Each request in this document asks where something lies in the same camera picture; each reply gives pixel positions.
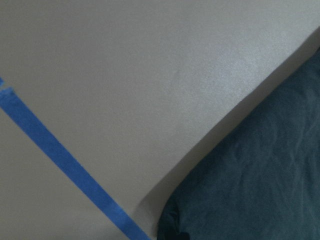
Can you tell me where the black graphic t-shirt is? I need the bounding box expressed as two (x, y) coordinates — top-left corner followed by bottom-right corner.
(157, 53), (320, 240)

